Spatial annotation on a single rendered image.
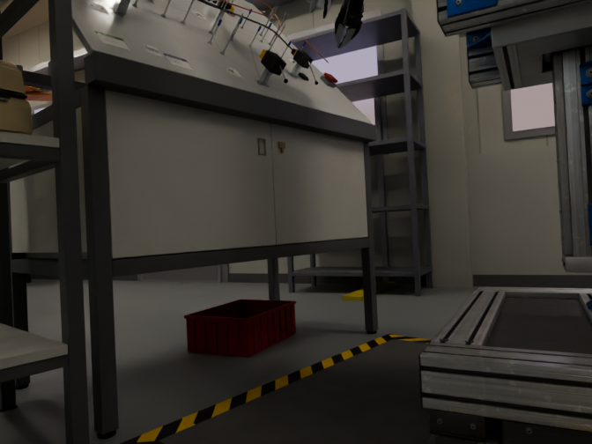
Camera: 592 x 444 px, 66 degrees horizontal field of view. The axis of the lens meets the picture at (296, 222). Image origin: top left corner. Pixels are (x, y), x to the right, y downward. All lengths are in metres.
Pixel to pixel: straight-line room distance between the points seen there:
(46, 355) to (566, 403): 0.91
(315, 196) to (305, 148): 0.17
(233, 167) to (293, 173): 0.27
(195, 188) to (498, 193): 2.41
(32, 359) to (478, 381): 0.81
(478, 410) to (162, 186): 0.86
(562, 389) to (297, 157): 1.08
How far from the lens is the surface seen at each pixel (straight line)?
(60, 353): 1.05
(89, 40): 1.20
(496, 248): 3.31
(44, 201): 1.38
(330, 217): 1.69
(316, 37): 3.34
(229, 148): 1.36
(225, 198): 1.32
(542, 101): 3.37
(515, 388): 0.82
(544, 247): 3.30
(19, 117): 1.08
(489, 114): 3.39
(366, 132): 1.87
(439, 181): 3.28
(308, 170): 1.61
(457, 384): 0.83
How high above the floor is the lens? 0.45
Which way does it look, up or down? 1 degrees up
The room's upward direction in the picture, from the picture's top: 3 degrees counter-clockwise
